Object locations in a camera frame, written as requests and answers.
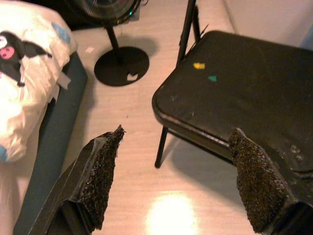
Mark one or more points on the yellow sticker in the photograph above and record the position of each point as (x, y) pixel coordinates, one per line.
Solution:
(199, 65)

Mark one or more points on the black pedestal fan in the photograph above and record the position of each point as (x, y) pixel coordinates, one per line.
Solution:
(121, 66)

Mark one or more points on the white tape scrap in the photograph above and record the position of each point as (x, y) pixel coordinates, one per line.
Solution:
(131, 77)

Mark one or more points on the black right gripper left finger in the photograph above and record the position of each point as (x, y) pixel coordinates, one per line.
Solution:
(97, 171)

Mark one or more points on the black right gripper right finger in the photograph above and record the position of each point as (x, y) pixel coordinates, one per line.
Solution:
(259, 183)

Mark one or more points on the green sticker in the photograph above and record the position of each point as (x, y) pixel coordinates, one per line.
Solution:
(212, 78)

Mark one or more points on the white cartoon print pillow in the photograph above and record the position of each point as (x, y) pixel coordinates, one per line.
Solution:
(36, 85)

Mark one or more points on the black folding chair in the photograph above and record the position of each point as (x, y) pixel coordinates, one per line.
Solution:
(232, 93)

